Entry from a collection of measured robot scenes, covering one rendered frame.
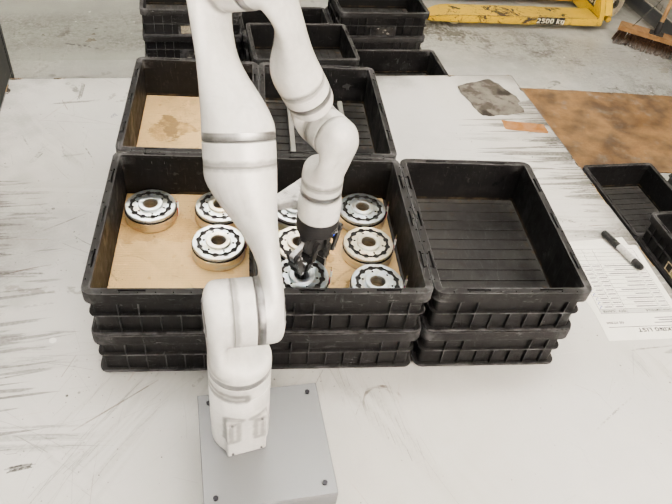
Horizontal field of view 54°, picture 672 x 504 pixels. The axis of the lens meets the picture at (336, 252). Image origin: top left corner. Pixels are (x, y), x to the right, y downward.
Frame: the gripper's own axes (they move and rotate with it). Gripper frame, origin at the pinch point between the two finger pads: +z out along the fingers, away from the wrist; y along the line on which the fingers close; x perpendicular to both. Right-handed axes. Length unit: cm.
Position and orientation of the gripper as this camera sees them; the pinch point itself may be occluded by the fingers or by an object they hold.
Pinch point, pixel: (312, 269)
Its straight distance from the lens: 124.5
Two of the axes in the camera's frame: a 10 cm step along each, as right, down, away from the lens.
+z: -1.0, 7.1, 6.9
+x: -7.8, -4.9, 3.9
